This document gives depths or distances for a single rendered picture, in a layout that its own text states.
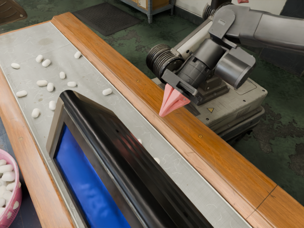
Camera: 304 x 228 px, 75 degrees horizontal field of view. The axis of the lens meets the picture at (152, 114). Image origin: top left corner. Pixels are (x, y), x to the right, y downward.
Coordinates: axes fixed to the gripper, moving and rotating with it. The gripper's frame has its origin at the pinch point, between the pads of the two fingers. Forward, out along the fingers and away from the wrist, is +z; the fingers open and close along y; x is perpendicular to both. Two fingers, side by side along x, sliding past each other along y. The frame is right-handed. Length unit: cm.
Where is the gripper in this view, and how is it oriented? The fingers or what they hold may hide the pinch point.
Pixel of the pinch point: (162, 113)
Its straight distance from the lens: 48.8
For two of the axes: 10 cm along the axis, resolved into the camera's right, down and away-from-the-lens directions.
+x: 5.1, 2.1, 8.4
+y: 6.2, 5.9, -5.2
